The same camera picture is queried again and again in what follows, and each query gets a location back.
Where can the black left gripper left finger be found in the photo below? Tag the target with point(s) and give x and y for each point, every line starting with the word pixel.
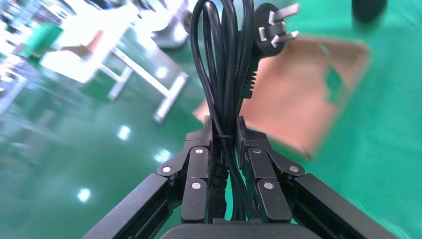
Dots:
pixel 194 171

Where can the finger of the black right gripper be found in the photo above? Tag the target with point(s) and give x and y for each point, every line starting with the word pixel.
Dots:
pixel 368 8

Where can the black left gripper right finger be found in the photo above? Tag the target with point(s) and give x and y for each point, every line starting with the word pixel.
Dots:
pixel 263 171

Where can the open brown cardboard box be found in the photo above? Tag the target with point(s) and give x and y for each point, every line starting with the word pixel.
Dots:
pixel 296 99

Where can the green tape patch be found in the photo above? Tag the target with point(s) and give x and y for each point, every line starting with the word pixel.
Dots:
pixel 334 84

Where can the white table with legs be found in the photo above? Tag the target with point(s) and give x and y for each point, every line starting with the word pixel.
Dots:
pixel 79 67

